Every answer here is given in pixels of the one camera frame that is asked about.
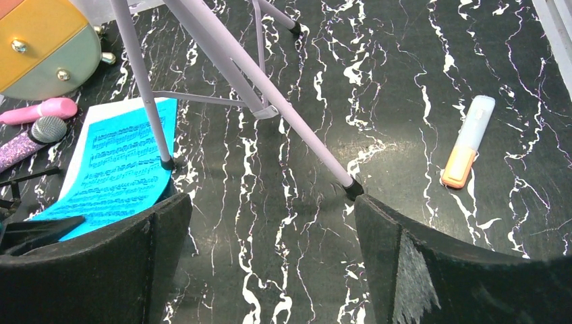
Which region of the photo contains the aluminium rail right edge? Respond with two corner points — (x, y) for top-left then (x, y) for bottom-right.
(532, 0), (571, 97)

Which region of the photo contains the silver mesh studio microphone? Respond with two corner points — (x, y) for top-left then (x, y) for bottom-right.
(1, 116), (67, 172)

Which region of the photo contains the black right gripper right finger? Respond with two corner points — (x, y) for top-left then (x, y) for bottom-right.
(355, 194), (571, 323)

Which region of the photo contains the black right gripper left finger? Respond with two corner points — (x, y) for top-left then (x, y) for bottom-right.
(1, 193), (192, 323)

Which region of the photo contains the round pastel drawer cabinet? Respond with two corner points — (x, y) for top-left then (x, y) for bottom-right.
(1, 0), (116, 101)

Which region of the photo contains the blue sheet music page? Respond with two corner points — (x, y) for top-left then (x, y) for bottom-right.
(33, 110), (171, 240)

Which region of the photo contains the lilac music stand tripod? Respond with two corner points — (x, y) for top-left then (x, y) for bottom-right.
(111, 1), (364, 200)

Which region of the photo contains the orange grey marker pen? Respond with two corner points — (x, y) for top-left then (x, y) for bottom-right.
(441, 95), (496, 189)

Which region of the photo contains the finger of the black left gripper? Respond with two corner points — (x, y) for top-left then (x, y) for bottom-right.
(1, 216), (86, 256)

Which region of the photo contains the pink microphone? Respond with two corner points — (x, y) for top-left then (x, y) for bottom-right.
(1, 98), (78, 126)

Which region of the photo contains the black tripod microphone stand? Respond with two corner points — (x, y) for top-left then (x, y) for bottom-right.
(1, 167), (61, 221)

